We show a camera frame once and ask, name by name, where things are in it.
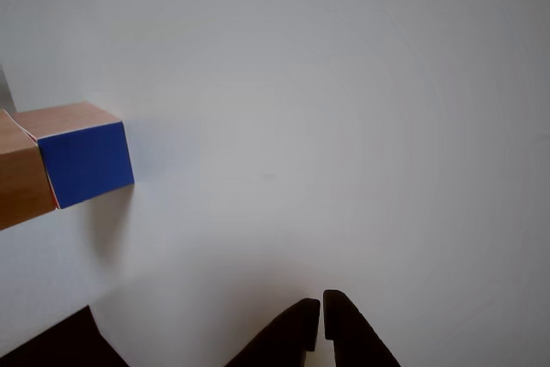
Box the green-faced wooden cube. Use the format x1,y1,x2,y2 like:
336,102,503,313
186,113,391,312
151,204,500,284
0,108,59,231

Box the marker cube red blue faces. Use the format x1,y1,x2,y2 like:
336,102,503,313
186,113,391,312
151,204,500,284
12,101,135,210

